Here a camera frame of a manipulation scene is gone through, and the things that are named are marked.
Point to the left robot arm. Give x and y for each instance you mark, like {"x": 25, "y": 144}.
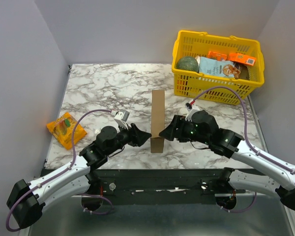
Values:
{"x": 28, "y": 200}

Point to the orange snack box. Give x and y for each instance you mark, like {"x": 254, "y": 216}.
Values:
{"x": 217, "y": 56}

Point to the yellow plastic basket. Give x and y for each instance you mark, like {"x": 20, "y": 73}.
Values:
{"x": 197, "y": 45}

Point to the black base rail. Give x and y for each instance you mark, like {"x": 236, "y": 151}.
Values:
{"x": 159, "y": 186}

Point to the orange candy bag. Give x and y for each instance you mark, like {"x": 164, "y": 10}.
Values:
{"x": 62, "y": 129}

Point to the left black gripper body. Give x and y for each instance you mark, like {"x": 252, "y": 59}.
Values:
{"x": 129, "y": 138}

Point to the orange juice carton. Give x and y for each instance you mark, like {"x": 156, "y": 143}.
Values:
{"x": 241, "y": 58}

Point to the brown cardboard box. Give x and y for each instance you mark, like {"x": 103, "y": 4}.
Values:
{"x": 157, "y": 120}

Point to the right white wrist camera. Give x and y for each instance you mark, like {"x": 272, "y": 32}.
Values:
{"x": 191, "y": 110}

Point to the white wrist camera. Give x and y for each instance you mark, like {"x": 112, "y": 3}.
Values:
{"x": 191, "y": 110}
{"x": 121, "y": 118}

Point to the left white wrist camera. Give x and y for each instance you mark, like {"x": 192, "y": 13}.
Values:
{"x": 121, "y": 118}

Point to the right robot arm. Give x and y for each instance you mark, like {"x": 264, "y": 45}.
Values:
{"x": 277, "y": 176}

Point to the light blue chips bag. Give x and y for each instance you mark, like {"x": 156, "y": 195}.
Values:
{"x": 225, "y": 69}

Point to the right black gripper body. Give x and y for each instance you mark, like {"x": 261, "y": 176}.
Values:
{"x": 176, "y": 128}

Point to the aluminium frame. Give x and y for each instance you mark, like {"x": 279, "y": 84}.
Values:
{"x": 260, "y": 216}

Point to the green round melon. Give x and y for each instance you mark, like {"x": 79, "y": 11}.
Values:
{"x": 188, "y": 63}

